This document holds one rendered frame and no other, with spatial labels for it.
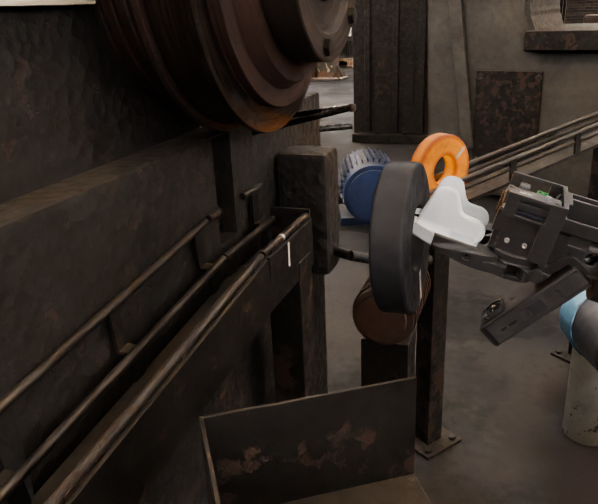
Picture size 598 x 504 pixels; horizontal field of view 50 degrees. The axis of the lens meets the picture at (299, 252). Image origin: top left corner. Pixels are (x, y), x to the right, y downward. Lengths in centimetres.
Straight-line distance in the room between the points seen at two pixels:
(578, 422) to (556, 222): 120
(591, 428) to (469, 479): 34
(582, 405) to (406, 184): 121
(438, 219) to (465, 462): 111
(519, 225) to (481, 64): 302
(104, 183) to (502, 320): 46
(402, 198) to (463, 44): 304
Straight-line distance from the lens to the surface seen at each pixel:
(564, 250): 63
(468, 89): 362
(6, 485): 67
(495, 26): 358
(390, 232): 58
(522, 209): 61
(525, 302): 64
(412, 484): 67
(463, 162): 146
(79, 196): 73
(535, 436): 180
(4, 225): 65
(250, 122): 86
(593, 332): 76
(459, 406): 186
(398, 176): 61
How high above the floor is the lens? 105
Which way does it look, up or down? 21 degrees down
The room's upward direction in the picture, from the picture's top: 3 degrees counter-clockwise
